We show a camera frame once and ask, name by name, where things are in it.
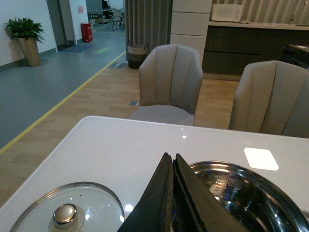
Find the floor outlet cover plate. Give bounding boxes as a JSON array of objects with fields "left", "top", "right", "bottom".
[{"left": 129, "top": 101, "right": 139, "bottom": 106}]

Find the white drawer column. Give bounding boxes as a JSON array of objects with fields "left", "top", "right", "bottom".
[{"left": 170, "top": 0, "right": 212, "bottom": 61}]

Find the grey curtain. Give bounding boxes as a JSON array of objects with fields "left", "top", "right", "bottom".
[{"left": 124, "top": 0, "right": 173, "bottom": 52}]

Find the white microwave oven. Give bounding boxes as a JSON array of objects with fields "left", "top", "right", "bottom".
[{"left": 211, "top": 4, "right": 244, "bottom": 22}]

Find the right beige upholstered chair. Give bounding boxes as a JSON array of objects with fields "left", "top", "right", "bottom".
[{"left": 228, "top": 60, "right": 309, "bottom": 138}]

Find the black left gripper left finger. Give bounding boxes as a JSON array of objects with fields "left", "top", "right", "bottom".
[{"left": 118, "top": 153, "right": 173, "bottom": 232}]

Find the dark kitchen counter cabinet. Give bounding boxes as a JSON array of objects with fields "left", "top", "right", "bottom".
[{"left": 202, "top": 24, "right": 309, "bottom": 75}]

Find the black appliance at right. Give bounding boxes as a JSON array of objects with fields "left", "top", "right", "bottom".
[{"left": 280, "top": 44, "right": 309, "bottom": 71}]

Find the office chair in background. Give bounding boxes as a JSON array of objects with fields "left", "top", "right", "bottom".
[{"left": 111, "top": 9, "right": 124, "bottom": 31}]

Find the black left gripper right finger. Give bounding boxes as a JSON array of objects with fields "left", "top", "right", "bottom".
[{"left": 173, "top": 154, "right": 247, "bottom": 232}]

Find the beige upholstered chair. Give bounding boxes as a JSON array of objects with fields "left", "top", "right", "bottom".
[
  {"left": 130, "top": 44, "right": 203, "bottom": 126},
  {"left": 228, "top": 60, "right": 309, "bottom": 138}
]

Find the left beige upholstered chair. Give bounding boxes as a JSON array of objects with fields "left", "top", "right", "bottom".
[{"left": 130, "top": 44, "right": 203, "bottom": 126}]

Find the red box on floor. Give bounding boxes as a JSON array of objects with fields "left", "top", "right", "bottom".
[{"left": 81, "top": 23, "right": 93, "bottom": 43}]

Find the woven basket with handles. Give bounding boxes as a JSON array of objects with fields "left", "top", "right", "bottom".
[{"left": 127, "top": 41, "right": 148, "bottom": 69}]

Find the glass pot lid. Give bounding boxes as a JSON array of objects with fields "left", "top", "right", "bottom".
[{"left": 10, "top": 182, "right": 125, "bottom": 232}]

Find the beige electric cooking pot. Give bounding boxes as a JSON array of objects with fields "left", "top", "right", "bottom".
[{"left": 189, "top": 161, "right": 309, "bottom": 232}]

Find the potted green plant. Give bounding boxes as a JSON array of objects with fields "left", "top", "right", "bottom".
[{"left": 5, "top": 18, "right": 44, "bottom": 67}]

